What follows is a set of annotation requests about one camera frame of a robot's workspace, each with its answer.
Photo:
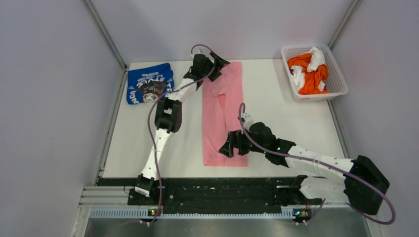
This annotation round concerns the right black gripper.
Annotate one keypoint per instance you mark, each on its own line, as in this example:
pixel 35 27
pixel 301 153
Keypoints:
pixel 235 139

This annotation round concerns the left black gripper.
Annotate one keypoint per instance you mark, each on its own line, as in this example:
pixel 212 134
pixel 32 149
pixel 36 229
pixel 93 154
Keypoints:
pixel 220 63

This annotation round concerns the pink t-shirt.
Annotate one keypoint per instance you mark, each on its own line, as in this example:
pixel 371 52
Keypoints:
pixel 220 108

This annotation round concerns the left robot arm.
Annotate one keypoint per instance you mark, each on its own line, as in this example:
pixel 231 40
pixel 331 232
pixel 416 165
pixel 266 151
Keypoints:
pixel 168 116

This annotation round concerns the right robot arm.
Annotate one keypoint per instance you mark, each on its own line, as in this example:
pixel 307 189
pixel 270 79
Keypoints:
pixel 357 182

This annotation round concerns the folded blue graphic t-shirt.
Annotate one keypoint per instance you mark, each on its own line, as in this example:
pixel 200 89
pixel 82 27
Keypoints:
pixel 147 84

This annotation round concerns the orange t-shirt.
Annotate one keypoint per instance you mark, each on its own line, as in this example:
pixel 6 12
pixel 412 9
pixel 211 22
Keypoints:
pixel 308 77

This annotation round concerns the white plastic basket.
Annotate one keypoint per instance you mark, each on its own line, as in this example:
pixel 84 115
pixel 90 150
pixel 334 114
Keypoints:
pixel 336 84

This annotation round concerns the white t-shirt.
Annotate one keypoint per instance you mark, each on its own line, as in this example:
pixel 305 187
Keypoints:
pixel 317 59

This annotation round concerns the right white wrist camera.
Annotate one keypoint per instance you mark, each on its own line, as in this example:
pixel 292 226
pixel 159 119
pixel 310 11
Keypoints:
pixel 246 120

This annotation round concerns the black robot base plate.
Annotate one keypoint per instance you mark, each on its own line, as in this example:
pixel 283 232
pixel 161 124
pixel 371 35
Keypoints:
pixel 224 195

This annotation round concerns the aluminium frame rail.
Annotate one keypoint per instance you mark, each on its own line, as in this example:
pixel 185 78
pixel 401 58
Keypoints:
pixel 104 33

